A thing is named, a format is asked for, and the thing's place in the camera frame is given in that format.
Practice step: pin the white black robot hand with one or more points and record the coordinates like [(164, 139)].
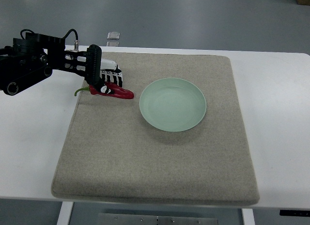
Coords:
[(111, 79)]

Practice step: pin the red chili pepper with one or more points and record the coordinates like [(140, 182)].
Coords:
[(121, 92)]

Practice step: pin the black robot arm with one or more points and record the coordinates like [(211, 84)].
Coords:
[(33, 57)]

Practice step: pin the light green plate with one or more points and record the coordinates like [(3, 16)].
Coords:
[(172, 104)]

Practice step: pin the clear plastic floor piece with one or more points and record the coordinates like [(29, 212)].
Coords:
[(113, 35)]

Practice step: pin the white table leg left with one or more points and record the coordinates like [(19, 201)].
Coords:
[(65, 213)]

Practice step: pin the white table leg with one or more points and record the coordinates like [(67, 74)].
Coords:
[(65, 213), (248, 217)]

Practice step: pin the white table leg right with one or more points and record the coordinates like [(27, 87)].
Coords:
[(248, 217)]

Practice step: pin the black table control panel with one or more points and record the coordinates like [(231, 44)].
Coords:
[(295, 213)]

